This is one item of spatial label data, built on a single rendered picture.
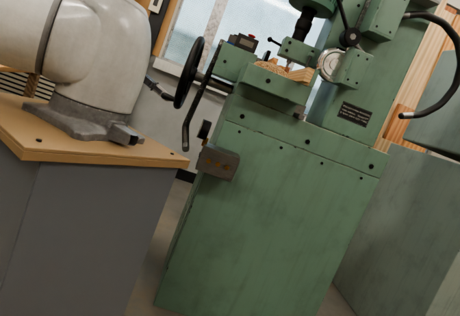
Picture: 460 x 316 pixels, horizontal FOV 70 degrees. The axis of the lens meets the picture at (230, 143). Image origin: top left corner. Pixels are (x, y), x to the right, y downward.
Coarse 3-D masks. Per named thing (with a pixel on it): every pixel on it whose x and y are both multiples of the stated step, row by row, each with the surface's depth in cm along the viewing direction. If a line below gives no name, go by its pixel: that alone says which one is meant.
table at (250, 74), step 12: (216, 72) 117; (228, 72) 117; (240, 72) 116; (252, 72) 97; (264, 72) 97; (252, 84) 97; (264, 84) 98; (276, 84) 98; (288, 84) 98; (300, 84) 98; (276, 96) 108; (288, 96) 99; (300, 96) 99
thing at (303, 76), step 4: (304, 68) 94; (308, 68) 90; (292, 72) 108; (296, 72) 102; (300, 72) 98; (304, 72) 93; (308, 72) 91; (312, 72) 91; (288, 76) 112; (292, 76) 106; (296, 76) 100; (300, 76) 96; (304, 76) 91; (308, 76) 91; (296, 80) 98; (300, 80) 94; (304, 80) 91; (308, 80) 91
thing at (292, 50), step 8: (288, 40) 121; (296, 40) 121; (280, 48) 125; (288, 48) 122; (296, 48) 122; (304, 48) 122; (312, 48) 122; (280, 56) 127; (288, 56) 122; (296, 56) 122; (304, 56) 122; (304, 64) 125; (312, 64) 123
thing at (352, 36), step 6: (336, 0) 110; (342, 6) 110; (342, 12) 110; (342, 18) 110; (348, 30) 109; (354, 30) 109; (342, 36) 111; (348, 36) 109; (354, 36) 109; (360, 36) 110; (342, 42) 112; (348, 42) 110; (354, 42) 110; (360, 48) 112
